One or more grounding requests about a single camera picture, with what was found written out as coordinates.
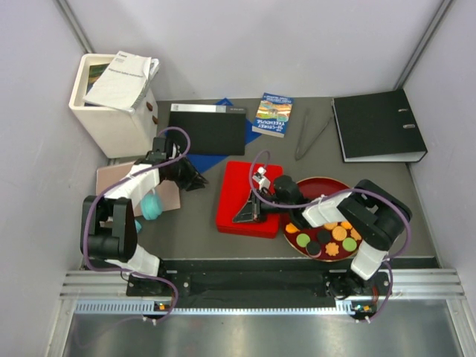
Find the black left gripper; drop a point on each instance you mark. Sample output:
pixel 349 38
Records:
pixel 193 181

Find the black pink sandwich cookie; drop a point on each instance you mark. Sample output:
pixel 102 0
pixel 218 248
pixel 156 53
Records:
pixel 313 249

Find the orange flower cookie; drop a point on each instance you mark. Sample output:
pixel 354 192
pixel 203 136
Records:
pixel 332 249

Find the black ring binder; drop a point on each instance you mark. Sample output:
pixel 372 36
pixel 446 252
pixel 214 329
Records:
pixel 378 127

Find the white storage box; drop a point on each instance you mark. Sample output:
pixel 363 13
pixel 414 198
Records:
pixel 117 133

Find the light blue headphones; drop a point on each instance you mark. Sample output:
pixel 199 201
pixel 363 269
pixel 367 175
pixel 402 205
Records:
pixel 151 206

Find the blue paperback book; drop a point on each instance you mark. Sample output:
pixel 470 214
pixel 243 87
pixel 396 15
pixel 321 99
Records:
pixel 273 115

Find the white paper manual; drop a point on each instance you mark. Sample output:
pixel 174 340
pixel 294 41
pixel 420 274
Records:
pixel 124 83

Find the pink notebook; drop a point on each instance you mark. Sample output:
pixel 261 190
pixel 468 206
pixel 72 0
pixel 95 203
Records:
pixel 111 176

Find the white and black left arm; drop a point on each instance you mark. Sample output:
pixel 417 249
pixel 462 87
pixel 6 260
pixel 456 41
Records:
pixel 109 231

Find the metal tongs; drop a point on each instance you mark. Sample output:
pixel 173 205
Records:
pixel 301 148

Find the black flat notebook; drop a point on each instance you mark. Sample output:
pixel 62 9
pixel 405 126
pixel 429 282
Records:
pixel 213 129

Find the dark red round plate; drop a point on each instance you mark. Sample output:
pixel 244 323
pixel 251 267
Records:
pixel 313 188

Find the red cookie box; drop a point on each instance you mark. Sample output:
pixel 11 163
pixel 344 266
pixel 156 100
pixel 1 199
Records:
pixel 266 229

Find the orange star cookie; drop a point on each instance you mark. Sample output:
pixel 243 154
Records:
pixel 355 235

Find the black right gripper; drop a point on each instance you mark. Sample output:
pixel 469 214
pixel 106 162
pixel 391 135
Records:
pixel 251 213

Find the orange round cracker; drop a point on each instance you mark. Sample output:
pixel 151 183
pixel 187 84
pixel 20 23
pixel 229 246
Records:
pixel 330 226
pixel 339 233

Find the green macaron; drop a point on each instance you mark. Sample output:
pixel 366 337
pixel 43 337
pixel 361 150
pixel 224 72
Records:
pixel 349 244
pixel 303 240

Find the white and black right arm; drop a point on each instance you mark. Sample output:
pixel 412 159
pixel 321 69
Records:
pixel 375 215

